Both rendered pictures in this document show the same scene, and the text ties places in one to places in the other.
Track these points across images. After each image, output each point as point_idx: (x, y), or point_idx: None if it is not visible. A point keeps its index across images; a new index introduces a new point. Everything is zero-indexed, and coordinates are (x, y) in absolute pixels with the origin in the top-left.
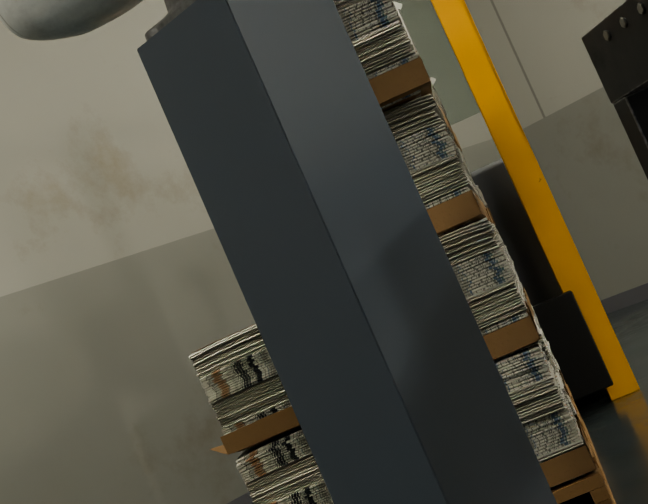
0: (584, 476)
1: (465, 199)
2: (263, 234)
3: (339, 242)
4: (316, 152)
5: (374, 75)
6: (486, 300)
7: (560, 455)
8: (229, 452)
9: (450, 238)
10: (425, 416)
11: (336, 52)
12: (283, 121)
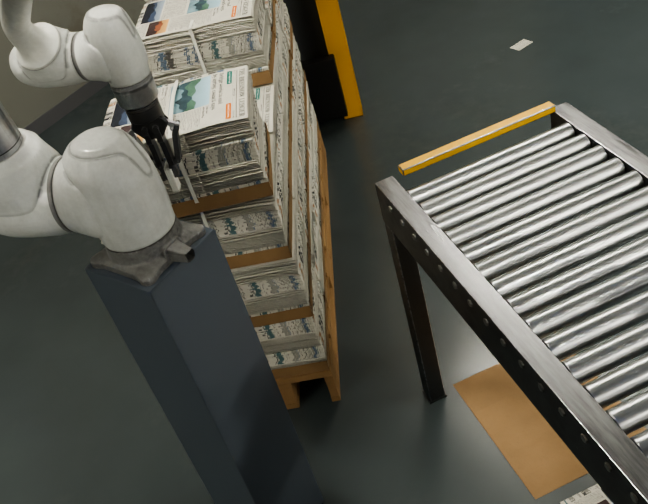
0: None
1: (283, 249)
2: (166, 381)
3: (213, 409)
4: (204, 363)
5: (236, 187)
6: (286, 296)
7: (312, 363)
8: None
9: (270, 266)
10: (249, 468)
11: (220, 285)
12: (186, 358)
